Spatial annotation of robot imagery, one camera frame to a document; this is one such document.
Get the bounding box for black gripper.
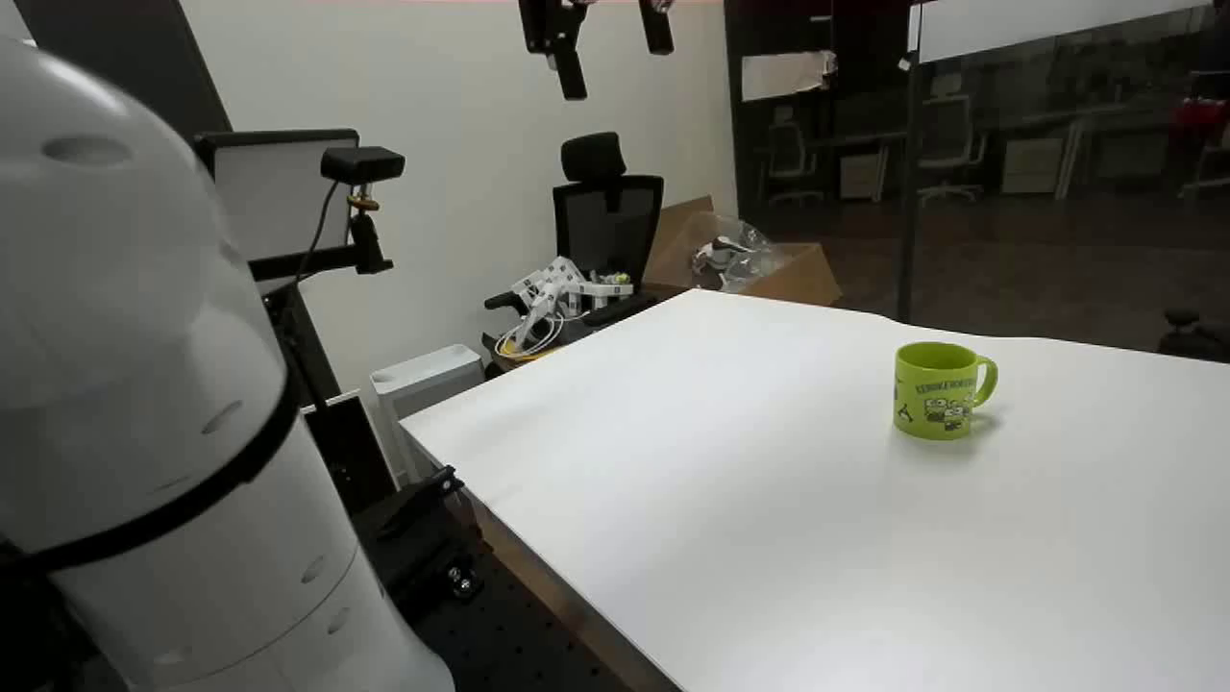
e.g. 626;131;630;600
520;0;671;100

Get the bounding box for green cartoon mug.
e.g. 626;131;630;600
890;343;1000;437

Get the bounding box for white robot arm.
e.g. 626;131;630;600
0;29;632;692

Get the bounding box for black office chair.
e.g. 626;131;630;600
550;131;666;345

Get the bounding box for cardboard box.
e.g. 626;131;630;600
640;195;841;306

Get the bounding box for black metal stand pole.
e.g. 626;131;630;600
896;0;927;320

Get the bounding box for white box on floor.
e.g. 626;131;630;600
370;343;482;420

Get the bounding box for white paper table cover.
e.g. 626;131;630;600
408;292;1230;692

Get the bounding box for black camera on mount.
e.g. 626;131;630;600
320;146;408;274

